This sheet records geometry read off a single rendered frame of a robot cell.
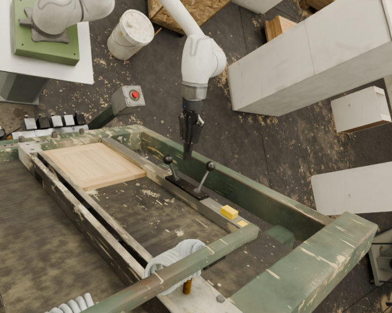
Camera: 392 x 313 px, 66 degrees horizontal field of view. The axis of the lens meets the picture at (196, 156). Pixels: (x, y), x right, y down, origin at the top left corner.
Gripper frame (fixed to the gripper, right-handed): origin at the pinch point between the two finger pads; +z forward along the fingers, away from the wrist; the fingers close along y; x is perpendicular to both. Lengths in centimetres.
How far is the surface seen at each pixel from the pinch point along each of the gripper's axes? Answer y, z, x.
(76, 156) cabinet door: 46, 14, 24
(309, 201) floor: 72, 156, -312
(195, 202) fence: -14.0, 13.3, 7.0
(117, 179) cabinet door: 16.4, 13.8, 20.4
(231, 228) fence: -31.3, 13.8, 7.0
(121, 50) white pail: 170, -23, -68
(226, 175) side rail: -7.1, 11.3, -17.0
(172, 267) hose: -54, -10, 51
